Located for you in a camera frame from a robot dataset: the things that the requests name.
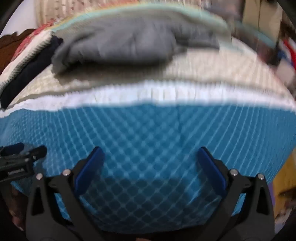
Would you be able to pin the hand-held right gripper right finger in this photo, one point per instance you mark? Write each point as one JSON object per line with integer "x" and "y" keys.
{"x": 212, "y": 171}

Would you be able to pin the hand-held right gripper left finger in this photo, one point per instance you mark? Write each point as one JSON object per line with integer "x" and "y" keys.
{"x": 89, "y": 171}

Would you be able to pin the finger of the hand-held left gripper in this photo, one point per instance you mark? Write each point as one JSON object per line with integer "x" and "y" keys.
{"x": 12, "y": 149}
{"x": 35, "y": 152}

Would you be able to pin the grey puffer jacket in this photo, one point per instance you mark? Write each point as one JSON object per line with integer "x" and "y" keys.
{"x": 129, "y": 39}

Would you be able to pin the patchwork printed bedspread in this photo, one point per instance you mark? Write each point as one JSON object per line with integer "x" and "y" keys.
{"x": 148, "y": 129}

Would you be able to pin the yellow cloth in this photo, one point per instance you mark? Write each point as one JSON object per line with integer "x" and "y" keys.
{"x": 285, "y": 178}

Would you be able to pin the black fuzzy garment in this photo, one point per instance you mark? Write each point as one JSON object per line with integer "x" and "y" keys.
{"x": 27, "y": 71}

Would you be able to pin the carved wooden headboard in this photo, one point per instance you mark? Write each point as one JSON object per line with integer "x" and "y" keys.
{"x": 7, "y": 51}

